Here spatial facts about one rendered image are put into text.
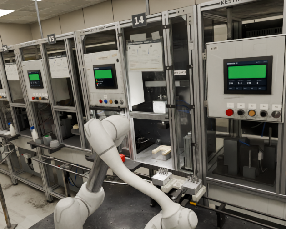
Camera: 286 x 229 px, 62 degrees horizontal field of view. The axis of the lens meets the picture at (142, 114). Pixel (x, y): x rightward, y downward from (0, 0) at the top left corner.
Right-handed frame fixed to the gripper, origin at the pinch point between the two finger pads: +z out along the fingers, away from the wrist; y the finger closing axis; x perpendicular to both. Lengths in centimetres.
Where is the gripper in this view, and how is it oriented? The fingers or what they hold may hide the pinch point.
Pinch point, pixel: (184, 196)
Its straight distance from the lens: 156.8
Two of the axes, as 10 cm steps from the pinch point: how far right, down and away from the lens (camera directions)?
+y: -0.8, -9.7, -2.4
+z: 5.7, -2.4, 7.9
